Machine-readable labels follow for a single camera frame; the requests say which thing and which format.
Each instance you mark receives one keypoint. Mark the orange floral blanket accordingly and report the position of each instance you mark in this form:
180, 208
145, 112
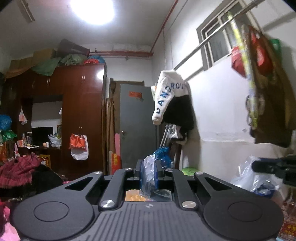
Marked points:
134, 195

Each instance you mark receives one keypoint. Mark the white black hanging hoodie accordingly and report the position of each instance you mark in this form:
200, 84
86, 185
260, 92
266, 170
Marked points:
172, 102

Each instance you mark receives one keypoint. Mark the clear plastic bag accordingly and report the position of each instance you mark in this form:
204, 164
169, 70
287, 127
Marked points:
149, 181

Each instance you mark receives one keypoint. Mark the grey metal door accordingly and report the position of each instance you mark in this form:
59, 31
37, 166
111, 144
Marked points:
137, 132

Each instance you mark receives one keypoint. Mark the blue plastic bag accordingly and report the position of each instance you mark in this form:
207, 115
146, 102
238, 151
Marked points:
163, 155

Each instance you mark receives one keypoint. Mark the green lidded box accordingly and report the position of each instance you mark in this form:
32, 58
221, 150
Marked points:
189, 171

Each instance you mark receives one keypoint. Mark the hanging brown bags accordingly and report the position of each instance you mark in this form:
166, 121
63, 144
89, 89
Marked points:
271, 101

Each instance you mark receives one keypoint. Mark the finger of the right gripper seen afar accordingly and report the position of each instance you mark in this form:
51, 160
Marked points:
283, 168

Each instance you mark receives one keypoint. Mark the dark red wooden wardrobe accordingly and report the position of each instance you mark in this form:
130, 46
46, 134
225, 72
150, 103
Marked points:
81, 88

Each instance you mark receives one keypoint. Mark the dark red striped cloth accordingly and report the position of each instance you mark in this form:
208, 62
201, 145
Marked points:
18, 172

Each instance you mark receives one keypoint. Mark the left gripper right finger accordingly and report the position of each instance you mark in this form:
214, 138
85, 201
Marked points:
186, 191

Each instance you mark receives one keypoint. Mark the orange white hanging bag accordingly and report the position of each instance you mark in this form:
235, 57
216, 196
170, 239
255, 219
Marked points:
78, 147

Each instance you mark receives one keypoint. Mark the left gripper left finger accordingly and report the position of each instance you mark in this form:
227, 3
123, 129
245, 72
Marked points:
109, 191

